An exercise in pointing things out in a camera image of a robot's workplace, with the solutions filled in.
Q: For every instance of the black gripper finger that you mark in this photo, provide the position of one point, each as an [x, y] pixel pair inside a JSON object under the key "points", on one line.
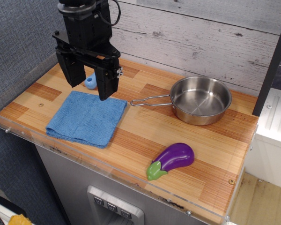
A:
{"points": [[72, 69], [107, 78]]}

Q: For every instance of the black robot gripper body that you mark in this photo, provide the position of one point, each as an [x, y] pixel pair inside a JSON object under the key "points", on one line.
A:
{"points": [[87, 38]]}

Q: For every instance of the stainless steel pot with handle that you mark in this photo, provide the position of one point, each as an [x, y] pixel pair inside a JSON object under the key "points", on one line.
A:
{"points": [[195, 100]]}

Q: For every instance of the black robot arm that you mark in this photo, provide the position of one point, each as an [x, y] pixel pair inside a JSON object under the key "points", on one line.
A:
{"points": [[77, 5]]}

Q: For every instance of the blue folded napkin cloth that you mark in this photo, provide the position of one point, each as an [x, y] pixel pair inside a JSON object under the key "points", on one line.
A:
{"points": [[84, 118]]}

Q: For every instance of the clear acrylic table guard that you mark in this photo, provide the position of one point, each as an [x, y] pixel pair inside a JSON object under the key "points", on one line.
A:
{"points": [[29, 98]]}

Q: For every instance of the purple toy eggplant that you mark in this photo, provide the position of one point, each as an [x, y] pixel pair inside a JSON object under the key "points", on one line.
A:
{"points": [[175, 156]]}

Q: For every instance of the grey toy fridge cabinet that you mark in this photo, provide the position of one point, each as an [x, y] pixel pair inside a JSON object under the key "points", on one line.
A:
{"points": [[91, 198]]}

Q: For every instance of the yellow and black object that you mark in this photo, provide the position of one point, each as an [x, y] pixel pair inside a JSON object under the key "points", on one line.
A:
{"points": [[17, 220]]}

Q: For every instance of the white ribbed toy sink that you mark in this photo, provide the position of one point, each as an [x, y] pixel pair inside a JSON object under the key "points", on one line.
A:
{"points": [[263, 159]]}

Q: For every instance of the blue handled grey scoop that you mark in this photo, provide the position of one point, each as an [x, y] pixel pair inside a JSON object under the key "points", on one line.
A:
{"points": [[90, 82]]}

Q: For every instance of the black vertical post right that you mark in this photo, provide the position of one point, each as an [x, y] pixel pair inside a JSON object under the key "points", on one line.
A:
{"points": [[268, 80]]}

